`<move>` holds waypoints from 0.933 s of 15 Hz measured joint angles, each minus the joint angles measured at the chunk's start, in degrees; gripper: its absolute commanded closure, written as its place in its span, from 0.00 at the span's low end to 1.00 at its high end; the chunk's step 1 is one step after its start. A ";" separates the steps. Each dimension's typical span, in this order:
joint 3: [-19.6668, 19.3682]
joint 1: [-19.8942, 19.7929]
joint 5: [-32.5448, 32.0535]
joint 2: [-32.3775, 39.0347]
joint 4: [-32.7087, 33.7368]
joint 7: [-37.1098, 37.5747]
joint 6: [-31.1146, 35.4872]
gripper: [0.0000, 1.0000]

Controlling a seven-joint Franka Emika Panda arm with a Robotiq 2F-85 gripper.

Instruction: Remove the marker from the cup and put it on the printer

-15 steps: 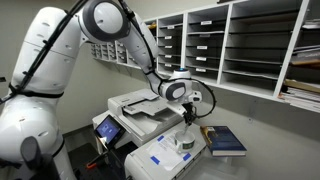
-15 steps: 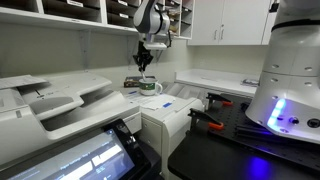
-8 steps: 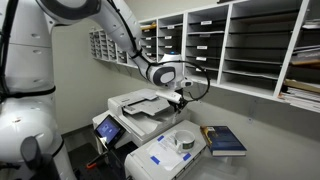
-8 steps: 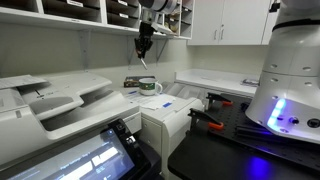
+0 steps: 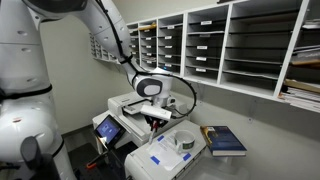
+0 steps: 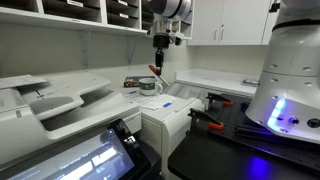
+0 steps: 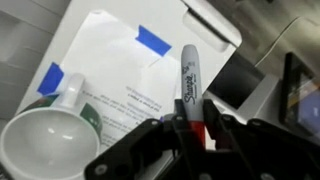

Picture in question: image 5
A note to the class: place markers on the white mug with green print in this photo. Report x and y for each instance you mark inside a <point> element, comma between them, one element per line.
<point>185,141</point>

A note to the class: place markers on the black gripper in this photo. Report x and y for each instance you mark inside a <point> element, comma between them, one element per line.
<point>163,122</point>

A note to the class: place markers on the white printed paper sheet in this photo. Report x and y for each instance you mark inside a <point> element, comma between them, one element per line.
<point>165,151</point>

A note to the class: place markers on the copier touchscreen panel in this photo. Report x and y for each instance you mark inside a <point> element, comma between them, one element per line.
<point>108,130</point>

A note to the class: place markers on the blue hardcover book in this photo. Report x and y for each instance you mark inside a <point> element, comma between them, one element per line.
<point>223,140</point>

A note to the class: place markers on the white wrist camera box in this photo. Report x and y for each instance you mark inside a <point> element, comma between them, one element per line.
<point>155,112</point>

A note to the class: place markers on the large white copier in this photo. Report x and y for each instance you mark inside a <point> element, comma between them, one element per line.
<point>116,103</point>

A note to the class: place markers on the yellow folder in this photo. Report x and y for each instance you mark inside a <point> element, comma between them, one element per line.
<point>147,27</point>

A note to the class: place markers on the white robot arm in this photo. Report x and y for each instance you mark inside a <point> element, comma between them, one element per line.
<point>26,66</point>

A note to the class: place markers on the white mail sorter shelf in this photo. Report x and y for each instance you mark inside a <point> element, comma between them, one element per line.
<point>184,40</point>

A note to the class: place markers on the small wall sorter rack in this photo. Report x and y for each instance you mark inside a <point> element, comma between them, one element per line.
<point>100,50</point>

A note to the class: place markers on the blue tape piece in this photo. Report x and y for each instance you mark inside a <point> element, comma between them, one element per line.
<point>155,160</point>
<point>161,138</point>
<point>187,156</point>

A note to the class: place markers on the stack of papers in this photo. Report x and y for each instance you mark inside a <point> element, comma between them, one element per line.
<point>303,95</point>

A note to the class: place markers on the red capped white marker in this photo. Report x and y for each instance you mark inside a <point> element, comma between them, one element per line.
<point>152,135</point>

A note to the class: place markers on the small orange object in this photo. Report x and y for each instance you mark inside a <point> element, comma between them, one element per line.
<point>91,165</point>

